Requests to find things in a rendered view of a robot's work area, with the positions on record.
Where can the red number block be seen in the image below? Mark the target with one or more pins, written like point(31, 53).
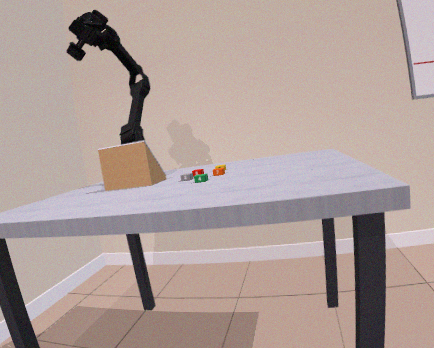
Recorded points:
point(197, 172)

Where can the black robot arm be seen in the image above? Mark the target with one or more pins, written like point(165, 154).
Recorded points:
point(131, 132)

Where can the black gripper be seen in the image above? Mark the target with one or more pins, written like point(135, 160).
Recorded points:
point(89, 35)

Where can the green block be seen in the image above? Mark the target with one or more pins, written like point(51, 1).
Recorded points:
point(201, 178)

